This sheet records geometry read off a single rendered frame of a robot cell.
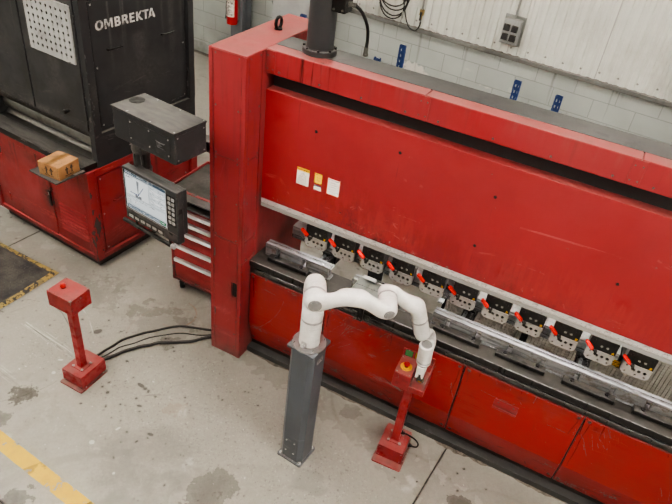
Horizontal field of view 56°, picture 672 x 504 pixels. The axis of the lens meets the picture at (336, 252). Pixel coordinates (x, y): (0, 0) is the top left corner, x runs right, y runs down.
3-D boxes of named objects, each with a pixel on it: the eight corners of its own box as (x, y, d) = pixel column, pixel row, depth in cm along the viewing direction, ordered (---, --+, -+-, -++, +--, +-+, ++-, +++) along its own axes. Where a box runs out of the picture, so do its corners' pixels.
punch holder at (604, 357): (582, 356, 352) (592, 335, 342) (584, 347, 359) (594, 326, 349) (609, 367, 348) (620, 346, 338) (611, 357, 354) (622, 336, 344)
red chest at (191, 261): (172, 289, 522) (166, 186, 463) (208, 259, 559) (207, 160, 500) (221, 312, 507) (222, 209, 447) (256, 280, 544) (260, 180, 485)
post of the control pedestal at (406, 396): (390, 438, 411) (405, 383, 379) (393, 432, 415) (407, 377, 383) (398, 442, 410) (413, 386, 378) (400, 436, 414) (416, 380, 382)
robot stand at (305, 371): (299, 468, 400) (313, 359, 340) (276, 453, 406) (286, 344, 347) (315, 449, 412) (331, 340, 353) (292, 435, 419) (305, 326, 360)
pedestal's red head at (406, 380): (390, 384, 377) (395, 364, 366) (399, 367, 389) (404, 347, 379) (422, 397, 372) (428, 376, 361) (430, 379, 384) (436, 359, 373)
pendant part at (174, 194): (126, 216, 386) (120, 165, 365) (141, 208, 394) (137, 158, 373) (178, 246, 368) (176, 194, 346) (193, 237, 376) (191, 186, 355)
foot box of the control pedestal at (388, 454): (370, 460, 410) (373, 449, 403) (383, 432, 429) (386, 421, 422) (399, 472, 405) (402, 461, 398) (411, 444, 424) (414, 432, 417)
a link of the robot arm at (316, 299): (302, 294, 335) (301, 314, 322) (305, 276, 328) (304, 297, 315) (393, 304, 341) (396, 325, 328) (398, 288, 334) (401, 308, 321)
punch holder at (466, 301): (448, 302, 377) (454, 281, 367) (453, 294, 383) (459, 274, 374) (472, 312, 372) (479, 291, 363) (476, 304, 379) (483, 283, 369)
